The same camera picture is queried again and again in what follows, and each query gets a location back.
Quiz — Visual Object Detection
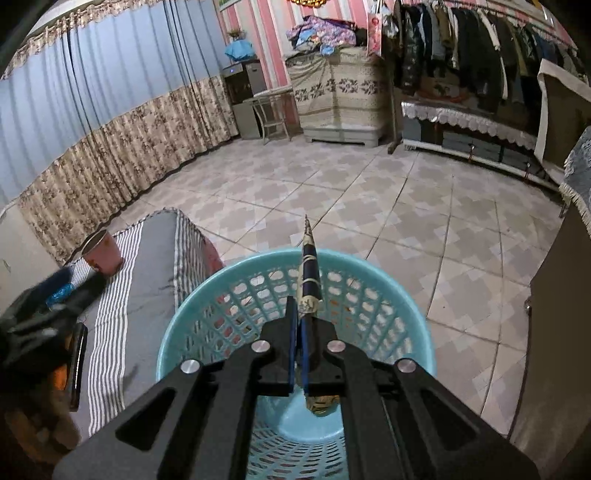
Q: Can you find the pile of colourful bedding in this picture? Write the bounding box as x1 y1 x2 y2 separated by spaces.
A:
286 14 370 56

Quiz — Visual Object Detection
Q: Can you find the beige framed board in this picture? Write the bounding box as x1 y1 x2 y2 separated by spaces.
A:
536 59 591 183

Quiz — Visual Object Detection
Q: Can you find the dark blue gold snack wrapper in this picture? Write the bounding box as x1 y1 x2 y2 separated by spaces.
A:
298 215 342 416

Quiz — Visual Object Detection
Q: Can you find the brown wooden cabinet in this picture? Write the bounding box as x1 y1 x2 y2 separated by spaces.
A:
508 203 591 462

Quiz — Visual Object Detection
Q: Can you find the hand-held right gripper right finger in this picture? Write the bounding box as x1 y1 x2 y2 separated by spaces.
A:
300 318 541 480

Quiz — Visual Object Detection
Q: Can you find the black remote control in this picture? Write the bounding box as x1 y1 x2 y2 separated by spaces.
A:
67 323 88 411

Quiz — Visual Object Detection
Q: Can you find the blue cloth bundle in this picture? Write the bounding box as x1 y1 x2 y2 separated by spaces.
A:
225 39 256 61

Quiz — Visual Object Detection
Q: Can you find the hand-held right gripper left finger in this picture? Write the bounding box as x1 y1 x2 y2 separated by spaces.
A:
52 295 298 480

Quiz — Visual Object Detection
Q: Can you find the rack of hanging clothes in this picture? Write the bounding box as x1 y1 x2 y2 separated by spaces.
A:
392 0 578 116

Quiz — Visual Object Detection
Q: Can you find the blue fringed cloth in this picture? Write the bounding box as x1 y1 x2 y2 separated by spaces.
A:
558 126 591 232

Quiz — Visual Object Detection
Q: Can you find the striped grey table cloth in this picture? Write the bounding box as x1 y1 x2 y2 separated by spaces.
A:
0 209 225 444

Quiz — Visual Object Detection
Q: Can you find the light blue plastic basket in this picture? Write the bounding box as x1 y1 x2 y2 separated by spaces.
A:
156 249 437 480

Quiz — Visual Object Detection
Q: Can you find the low bench with lace cloth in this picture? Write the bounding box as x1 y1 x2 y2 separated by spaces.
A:
401 99 561 185

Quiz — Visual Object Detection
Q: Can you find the white metal chair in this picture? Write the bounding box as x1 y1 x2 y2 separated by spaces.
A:
252 88 296 145

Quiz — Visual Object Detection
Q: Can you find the pink cup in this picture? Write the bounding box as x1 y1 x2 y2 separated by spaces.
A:
82 229 124 275

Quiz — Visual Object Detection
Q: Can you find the red hanging bag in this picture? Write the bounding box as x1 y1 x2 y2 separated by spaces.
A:
367 0 384 56

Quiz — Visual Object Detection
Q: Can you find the cabinet with patterned cloth cover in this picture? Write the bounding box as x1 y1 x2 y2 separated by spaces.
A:
284 46 389 148

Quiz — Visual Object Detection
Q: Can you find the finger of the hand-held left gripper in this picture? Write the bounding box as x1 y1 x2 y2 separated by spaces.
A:
44 268 108 317

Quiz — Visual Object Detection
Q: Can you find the blue and floral curtain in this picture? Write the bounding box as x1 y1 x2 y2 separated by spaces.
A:
0 0 241 264

